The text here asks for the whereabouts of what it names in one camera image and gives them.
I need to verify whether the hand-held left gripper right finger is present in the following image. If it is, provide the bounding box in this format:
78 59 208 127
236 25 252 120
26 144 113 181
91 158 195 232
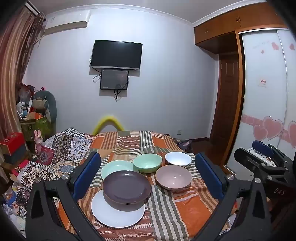
194 152 272 241

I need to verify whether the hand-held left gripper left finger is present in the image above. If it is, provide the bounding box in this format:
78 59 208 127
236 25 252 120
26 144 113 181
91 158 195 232
25 152 111 241

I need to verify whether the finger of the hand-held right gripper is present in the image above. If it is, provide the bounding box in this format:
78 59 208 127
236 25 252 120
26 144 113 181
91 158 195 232
252 140 293 167
234 148 288 183

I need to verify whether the green plate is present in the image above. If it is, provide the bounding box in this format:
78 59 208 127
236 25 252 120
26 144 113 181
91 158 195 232
101 160 140 181

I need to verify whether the white bowl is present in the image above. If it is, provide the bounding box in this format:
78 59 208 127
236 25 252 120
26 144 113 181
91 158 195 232
165 152 192 168

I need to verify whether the pink bowl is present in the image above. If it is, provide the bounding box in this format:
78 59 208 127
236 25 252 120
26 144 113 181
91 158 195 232
155 165 192 191

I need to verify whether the green bowl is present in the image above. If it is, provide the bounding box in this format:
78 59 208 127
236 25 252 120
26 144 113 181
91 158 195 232
133 153 163 174

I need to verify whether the patterned patchwork blanket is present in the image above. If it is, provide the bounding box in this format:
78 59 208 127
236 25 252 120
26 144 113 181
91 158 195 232
5 126 96 223

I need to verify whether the dark bag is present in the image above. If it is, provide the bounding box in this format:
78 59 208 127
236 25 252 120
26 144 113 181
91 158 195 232
174 138 192 152

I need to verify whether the dark purple bowl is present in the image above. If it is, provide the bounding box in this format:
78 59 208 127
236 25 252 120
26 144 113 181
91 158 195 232
102 170 152 212

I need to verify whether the heart-print sliding wardrobe door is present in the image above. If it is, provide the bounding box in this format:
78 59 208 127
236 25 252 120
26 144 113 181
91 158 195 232
225 28 296 176

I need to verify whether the striped patchwork cloth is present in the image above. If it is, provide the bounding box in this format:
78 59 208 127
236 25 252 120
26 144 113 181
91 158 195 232
58 130 234 241

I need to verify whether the white plate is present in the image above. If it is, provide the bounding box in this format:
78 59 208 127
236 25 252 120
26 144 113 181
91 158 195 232
91 189 146 229

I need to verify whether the brown room door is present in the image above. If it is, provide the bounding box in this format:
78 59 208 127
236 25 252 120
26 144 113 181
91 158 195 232
209 54 240 158

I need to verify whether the pink rabbit toy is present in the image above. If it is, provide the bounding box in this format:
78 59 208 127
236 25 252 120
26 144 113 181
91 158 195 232
33 130 44 154

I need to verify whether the yellow foam tube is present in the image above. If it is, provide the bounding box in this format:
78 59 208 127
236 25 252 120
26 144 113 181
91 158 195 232
92 114 125 136

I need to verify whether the green cardboard box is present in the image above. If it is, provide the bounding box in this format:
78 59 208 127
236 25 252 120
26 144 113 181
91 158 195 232
20 115 55 142

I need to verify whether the grey plush toy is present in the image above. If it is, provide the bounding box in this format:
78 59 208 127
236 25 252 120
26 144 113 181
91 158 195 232
32 90 57 123

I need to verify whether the red box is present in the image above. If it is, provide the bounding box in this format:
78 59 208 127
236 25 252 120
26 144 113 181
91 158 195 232
0 132 26 156

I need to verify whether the pile of small toys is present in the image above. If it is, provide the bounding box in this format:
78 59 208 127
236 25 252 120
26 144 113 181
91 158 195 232
16 83 35 121

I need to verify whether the wooden wardrobe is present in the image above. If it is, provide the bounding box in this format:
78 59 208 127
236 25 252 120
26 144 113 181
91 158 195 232
194 2 296 176

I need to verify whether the striped brown curtain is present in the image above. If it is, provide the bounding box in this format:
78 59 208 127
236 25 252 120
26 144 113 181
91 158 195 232
0 5 45 139

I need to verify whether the white air conditioner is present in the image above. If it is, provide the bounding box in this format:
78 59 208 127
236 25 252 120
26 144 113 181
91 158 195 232
44 10 91 36

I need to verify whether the small black wall monitor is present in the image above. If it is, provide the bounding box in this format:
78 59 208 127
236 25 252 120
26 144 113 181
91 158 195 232
100 69 129 91

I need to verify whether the black wall television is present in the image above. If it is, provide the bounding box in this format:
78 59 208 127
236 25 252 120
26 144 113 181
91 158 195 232
91 40 143 70

